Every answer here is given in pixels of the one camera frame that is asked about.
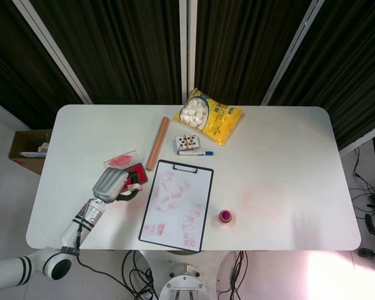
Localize black cable bundle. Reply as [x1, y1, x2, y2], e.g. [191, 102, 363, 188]
[121, 249, 159, 300]
[217, 249, 248, 300]

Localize red ink pad clear lid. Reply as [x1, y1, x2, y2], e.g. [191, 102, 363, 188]
[103, 150, 149, 185]

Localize black clipboard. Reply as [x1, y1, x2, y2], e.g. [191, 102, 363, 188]
[138, 159, 214, 253]

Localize deck of playing cards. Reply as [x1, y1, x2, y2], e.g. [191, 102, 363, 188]
[172, 134, 203, 151]

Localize white marker blue cap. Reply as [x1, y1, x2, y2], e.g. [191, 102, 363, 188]
[177, 149, 216, 156]

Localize brown cardboard box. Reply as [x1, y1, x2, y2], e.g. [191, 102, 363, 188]
[8, 129, 53, 176]

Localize yellow bag of white cubes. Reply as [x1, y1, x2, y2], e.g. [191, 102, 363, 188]
[173, 87, 244, 147]

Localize black floor cables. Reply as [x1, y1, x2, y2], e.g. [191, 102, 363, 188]
[349, 146, 375, 219]

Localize pink round bottle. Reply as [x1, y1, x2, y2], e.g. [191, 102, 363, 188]
[218, 209, 234, 224]

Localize wooden rolling stick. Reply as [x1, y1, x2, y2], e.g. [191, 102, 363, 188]
[146, 116, 171, 171]

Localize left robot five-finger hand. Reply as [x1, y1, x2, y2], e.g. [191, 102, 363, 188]
[91, 167, 142, 204]

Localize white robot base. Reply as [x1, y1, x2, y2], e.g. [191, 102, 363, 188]
[157, 264, 209, 300]

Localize black curtain panel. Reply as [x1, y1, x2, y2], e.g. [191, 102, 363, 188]
[29, 0, 184, 106]
[0, 0, 84, 131]
[194, 0, 316, 106]
[267, 0, 375, 151]

